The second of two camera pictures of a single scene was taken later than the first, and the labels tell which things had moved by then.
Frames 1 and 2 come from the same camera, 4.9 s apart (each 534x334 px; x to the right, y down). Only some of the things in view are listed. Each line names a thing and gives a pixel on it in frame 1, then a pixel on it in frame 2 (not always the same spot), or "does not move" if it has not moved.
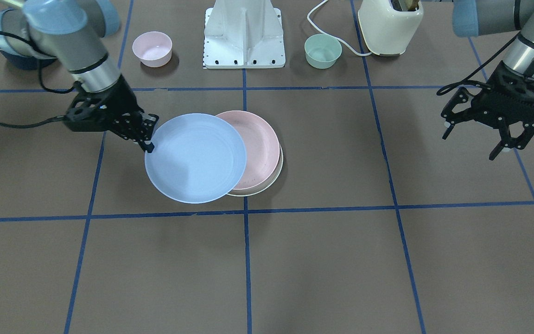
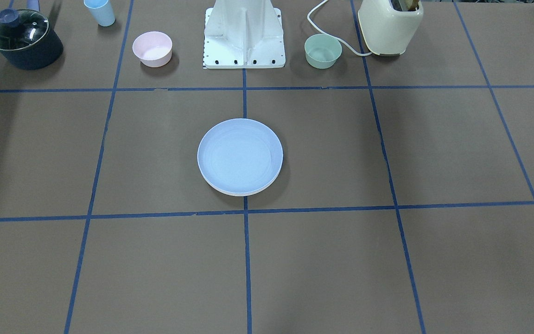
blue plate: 197,158 to 240,156
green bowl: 322,51 does not move
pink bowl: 153,48 does not move
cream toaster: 388,32 does not move
